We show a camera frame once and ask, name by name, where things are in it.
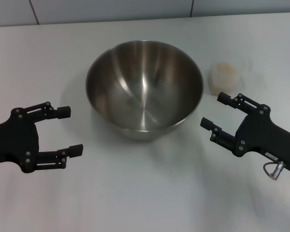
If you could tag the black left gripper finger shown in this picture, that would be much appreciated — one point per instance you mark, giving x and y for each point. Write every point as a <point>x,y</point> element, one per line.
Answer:
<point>62,112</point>
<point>75,151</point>

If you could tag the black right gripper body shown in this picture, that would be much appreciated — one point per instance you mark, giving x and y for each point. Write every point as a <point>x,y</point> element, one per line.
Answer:
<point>261,135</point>

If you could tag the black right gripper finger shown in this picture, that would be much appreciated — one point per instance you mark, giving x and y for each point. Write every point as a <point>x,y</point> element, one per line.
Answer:
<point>222,137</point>
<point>241,104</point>

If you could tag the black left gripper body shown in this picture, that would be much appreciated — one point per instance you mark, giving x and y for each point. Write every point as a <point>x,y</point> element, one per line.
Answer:
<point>14,142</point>

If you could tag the clear plastic measuring cup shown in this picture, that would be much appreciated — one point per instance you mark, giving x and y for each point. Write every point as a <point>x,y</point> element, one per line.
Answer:
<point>223,79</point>

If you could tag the stainless steel mixing bowl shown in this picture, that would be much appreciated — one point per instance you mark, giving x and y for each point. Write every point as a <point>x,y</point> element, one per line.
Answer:
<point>145,91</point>

